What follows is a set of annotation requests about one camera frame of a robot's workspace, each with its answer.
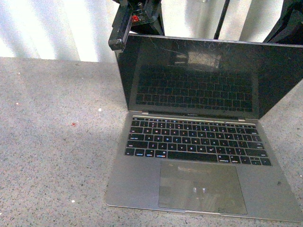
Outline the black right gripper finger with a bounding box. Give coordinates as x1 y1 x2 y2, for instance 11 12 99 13
108 20 132 51
264 0 303 45

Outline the grey laptop with black screen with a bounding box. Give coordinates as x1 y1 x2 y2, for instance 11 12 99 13
106 34 303 222

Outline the white curtain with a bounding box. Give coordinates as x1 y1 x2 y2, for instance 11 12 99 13
0 0 284 62

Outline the blue gooseneck desk lamp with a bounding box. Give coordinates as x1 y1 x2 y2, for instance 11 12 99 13
214 0 230 40

